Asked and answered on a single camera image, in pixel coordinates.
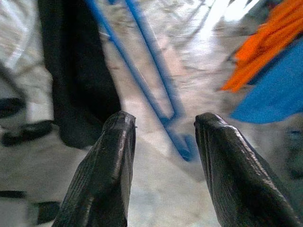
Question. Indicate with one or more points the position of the orange shirt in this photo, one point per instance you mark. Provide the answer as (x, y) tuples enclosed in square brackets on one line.
[(260, 52)]

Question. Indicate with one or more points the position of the blue shirt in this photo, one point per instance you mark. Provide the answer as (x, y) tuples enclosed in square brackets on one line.
[(272, 101)]

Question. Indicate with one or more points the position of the blue plastic hanger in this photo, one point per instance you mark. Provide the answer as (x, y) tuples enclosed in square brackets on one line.
[(154, 59)]

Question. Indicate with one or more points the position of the black garment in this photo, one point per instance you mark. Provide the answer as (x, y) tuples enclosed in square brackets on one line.
[(78, 71)]

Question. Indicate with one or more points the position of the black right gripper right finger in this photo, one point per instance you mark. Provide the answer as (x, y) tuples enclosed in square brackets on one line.
[(241, 189)]

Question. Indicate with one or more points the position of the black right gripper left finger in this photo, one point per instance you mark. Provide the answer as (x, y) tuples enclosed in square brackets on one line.
[(101, 184)]

